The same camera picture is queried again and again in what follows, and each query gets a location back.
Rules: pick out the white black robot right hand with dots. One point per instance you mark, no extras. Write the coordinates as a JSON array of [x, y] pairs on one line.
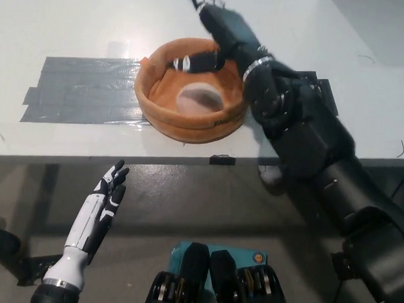
[[234, 35]]

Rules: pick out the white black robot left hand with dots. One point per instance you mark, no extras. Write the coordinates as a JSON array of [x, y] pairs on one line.
[[88, 223]]

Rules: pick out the pink plush dumpling toy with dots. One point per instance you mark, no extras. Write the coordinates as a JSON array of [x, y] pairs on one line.
[[199, 97]]

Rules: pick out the black teal robot torso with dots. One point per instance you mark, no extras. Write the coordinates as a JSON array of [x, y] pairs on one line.
[[223, 280]]

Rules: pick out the black stand base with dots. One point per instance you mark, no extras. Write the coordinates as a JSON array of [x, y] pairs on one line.
[[0, 243]]

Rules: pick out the orange plush round basket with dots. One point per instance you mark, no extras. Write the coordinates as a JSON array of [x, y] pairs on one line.
[[163, 123]]

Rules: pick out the white shoe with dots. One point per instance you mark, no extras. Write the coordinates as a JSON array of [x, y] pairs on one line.
[[271, 174]]

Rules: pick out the grey duct tape patch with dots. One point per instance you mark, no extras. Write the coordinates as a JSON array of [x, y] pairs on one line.
[[84, 92]]

